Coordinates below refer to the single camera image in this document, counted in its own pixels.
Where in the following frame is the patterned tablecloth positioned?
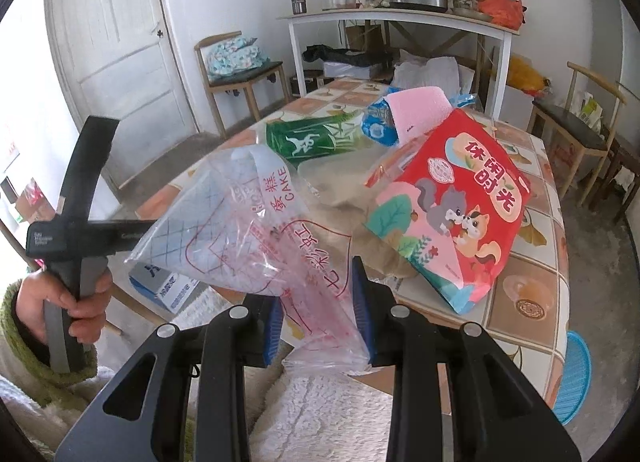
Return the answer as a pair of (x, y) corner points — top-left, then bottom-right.
(158, 80), (570, 404)

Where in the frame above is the orange plastic bag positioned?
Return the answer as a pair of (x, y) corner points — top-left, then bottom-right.
(478, 0), (525, 31)

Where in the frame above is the red squirrel snack bag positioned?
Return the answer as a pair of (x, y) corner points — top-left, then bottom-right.
(366, 109), (530, 315)

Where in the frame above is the blue white carton box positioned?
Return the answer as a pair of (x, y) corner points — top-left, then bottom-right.
(129, 263), (200, 315)

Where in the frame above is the clear cake plastic bag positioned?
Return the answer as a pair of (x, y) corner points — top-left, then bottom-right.
(129, 144), (370, 374)

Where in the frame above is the wooden chair black seat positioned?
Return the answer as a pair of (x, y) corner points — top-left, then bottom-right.
(527, 61), (626, 206)

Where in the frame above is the beige paper napkin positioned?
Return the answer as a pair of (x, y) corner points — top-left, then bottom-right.
(297, 147), (416, 279)

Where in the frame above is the white door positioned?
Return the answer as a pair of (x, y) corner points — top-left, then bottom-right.
(44, 0), (198, 189)

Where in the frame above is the blue plastic trash basket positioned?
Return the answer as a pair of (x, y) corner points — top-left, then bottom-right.
(553, 331), (592, 425)

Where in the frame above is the blue plastic wrapper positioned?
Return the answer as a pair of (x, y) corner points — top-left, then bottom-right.
(361, 87), (482, 147)

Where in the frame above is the green snack bag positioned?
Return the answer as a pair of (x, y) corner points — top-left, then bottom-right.
(265, 111), (374, 165)

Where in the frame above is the floral cushion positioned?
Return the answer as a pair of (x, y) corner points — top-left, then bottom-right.
(205, 35), (270, 80)

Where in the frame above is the small steel canister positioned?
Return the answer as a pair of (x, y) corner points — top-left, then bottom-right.
(291, 0), (307, 16)

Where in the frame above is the person's left hand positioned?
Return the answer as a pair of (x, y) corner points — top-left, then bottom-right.
(14, 268), (114, 345)

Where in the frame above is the wooden chair with cushion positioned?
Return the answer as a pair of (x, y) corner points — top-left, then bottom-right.
(194, 31), (292, 139)

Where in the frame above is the pink mesh sponge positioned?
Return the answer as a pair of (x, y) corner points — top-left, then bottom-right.
(384, 86), (454, 146)

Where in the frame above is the white side table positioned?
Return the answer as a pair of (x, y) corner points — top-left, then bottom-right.
(281, 8), (520, 121)

